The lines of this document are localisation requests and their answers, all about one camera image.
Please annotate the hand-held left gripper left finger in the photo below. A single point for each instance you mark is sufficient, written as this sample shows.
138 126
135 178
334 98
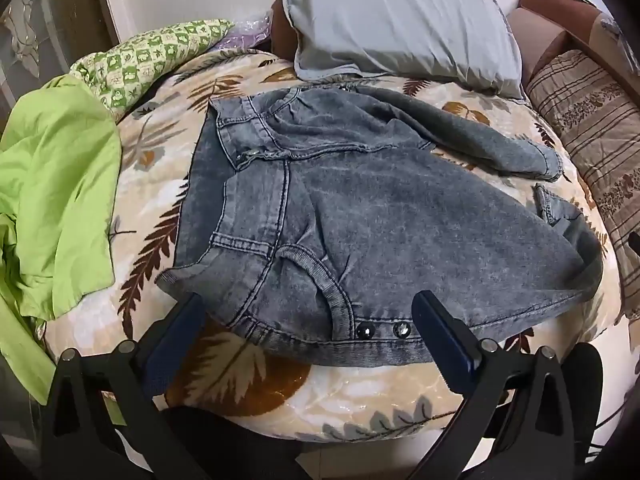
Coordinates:
176 332

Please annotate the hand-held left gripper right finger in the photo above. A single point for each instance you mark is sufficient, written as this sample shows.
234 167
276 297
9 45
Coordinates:
442 332

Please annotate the grey denim pants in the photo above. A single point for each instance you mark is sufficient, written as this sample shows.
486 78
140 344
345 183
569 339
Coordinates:
375 220

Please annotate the lime green cloth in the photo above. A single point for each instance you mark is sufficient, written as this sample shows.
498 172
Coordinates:
55 175

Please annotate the leaf print blanket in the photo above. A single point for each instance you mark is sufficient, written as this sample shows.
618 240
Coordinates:
150 127

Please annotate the brown striped pillow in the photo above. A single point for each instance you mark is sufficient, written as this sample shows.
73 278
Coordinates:
595 125

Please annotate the green patterned pillow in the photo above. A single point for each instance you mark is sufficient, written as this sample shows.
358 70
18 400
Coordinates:
150 55

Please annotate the purple plastic bag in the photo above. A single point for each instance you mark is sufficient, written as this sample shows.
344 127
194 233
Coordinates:
247 35

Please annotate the grey pillow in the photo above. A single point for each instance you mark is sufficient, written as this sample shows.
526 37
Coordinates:
400 20

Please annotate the patterned glass pane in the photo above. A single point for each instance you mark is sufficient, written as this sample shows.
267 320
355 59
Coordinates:
30 35

